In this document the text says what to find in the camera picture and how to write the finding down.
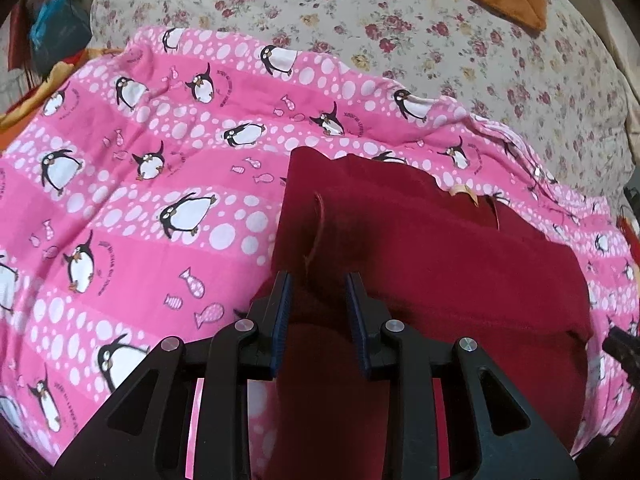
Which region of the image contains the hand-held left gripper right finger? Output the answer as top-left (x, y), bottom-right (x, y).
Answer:
top-left (345, 272), bottom-right (581, 480)

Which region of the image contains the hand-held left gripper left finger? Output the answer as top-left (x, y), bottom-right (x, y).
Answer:
top-left (51, 271), bottom-right (295, 480)

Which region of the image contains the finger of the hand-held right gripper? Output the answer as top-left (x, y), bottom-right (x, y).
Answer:
top-left (602, 326), bottom-right (640, 376)

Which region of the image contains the dark red garment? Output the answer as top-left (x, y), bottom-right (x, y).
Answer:
top-left (248, 146), bottom-right (594, 480)

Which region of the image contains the pink penguin print blanket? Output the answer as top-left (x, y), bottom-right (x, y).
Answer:
top-left (0, 25), bottom-right (640, 480)

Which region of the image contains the floral quilt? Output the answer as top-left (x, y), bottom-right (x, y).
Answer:
top-left (89, 0), bottom-right (632, 221)

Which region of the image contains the orange yellow cloth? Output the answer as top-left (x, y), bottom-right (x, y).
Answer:
top-left (0, 47), bottom-right (123, 133)

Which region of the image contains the blue plastic bag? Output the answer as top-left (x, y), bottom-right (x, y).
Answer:
top-left (29, 0), bottom-right (93, 77)

